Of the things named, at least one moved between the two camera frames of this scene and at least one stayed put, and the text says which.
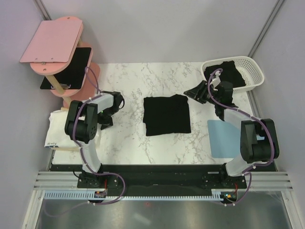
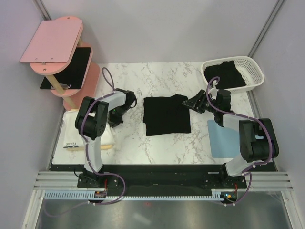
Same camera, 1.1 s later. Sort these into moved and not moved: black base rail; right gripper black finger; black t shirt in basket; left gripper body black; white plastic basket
Moved: right gripper black finger; left gripper body black
Not moved: black t shirt in basket; black base rail; white plastic basket
